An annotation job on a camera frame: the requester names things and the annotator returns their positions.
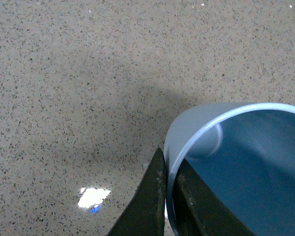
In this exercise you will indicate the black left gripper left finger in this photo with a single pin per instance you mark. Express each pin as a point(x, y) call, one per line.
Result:
point(145, 214)

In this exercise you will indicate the light blue plastic cup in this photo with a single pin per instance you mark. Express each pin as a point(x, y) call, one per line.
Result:
point(245, 154)

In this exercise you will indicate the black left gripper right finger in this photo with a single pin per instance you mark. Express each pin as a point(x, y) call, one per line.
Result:
point(198, 211)

